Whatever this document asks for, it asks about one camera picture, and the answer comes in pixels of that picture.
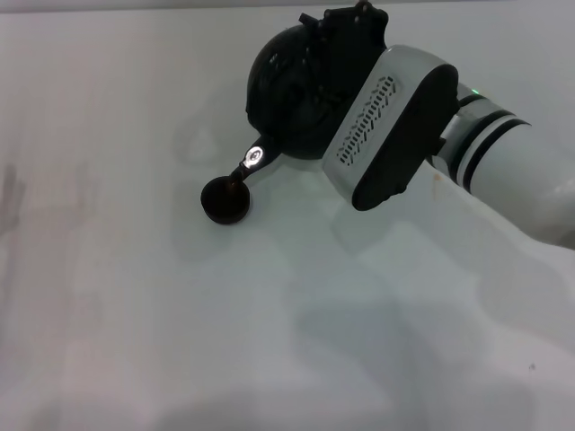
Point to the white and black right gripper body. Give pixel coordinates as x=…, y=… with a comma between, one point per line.
x=382, y=125

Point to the small black teacup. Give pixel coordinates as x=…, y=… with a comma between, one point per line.
x=224, y=202

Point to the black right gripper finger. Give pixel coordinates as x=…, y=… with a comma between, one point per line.
x=311, y=23
x=359, y=24

